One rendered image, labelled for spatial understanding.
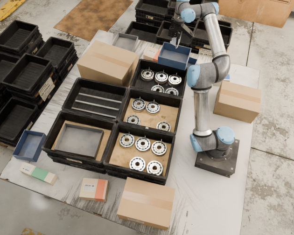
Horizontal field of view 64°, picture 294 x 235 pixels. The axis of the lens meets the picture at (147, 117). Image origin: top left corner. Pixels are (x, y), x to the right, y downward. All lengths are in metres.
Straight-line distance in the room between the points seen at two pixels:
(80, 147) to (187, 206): 0.80
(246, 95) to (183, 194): 0.87
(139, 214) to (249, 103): 1.12
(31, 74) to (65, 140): 1.11
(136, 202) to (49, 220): 1.17
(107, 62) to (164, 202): 1.14
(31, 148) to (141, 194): 0.89
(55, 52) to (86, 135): 1.46
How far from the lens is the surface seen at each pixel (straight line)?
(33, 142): 1.92
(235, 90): 1.94
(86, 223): 2.35
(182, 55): 1.77
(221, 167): 1.65
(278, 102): 3.22
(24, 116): 2.63
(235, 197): 1.74
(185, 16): 1.47
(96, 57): 2.00
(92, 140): 1.64
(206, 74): 1.30
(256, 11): 4.14
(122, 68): 1.90
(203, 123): 1.41
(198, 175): 1.70
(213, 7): 1.54
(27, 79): 2.60
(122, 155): 1.57
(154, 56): 2.16
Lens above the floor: 2.29
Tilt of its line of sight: 59 degrees down
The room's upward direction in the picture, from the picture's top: 2 degrees clockwise
